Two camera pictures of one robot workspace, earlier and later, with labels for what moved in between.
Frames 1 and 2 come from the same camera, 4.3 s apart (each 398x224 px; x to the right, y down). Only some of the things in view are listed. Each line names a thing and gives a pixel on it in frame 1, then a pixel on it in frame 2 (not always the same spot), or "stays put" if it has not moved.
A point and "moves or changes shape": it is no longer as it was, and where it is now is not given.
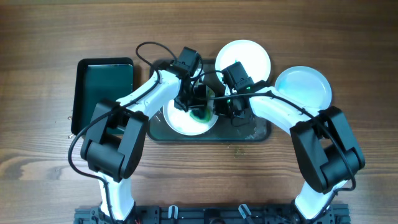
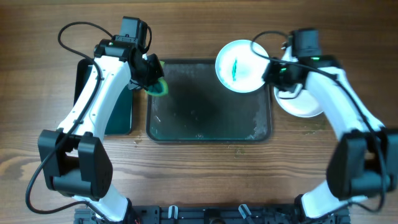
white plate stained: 254,59 stays put
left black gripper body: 183,101 to 154,70
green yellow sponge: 204,114 moves or changes shape
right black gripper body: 235,111 to 274,74
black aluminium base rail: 217,214 stays put
